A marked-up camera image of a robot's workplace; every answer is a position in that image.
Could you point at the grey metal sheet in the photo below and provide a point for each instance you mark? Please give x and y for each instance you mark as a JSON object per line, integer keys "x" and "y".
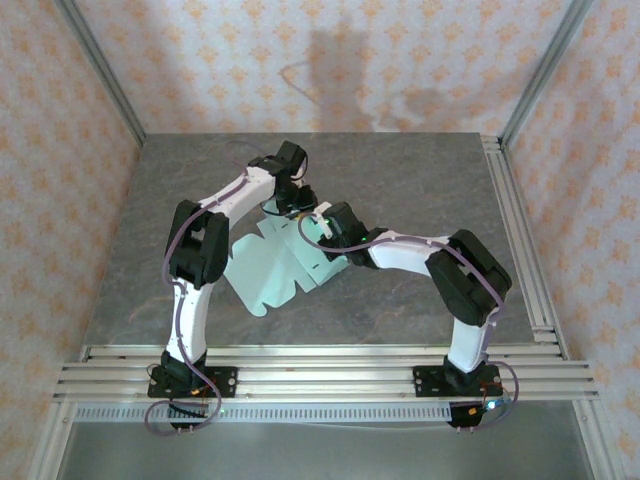
{"x": 325, "y": 455}

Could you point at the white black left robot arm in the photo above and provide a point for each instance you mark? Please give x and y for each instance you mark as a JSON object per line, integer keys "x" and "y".
{"x": 192, "y": 325}

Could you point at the aluminium rail beam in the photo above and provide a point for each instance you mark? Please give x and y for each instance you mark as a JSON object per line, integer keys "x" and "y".
{"x": 325, "y": 372}

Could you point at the teal paper box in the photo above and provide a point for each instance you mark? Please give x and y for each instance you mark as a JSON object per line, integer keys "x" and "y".
{"x": 265, "y": 270}

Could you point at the aluminium frame post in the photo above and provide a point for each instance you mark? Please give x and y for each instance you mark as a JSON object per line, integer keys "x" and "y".
{"x": 545, "y": 75}
{"x": 102, "y": 75}

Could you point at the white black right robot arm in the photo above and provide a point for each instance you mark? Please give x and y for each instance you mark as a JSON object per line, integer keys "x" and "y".
{"x": 400, "y": 257}

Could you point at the short aluminium frame leg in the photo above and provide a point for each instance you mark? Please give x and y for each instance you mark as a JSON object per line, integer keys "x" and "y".
{"x": 597, "y": 440}
{"x": 52, "y": 440}

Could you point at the black electronics module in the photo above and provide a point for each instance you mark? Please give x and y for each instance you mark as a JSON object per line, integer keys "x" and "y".
{"x": 467, "y": 416}

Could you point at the aluminium side rail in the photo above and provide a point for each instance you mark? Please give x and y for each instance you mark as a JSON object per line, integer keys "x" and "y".
{"x": 520, "y": 240}

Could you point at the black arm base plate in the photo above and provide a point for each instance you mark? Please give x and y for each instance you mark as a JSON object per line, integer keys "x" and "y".
{"x": 227, "y": 382}
{"x": 425, "y": 380}

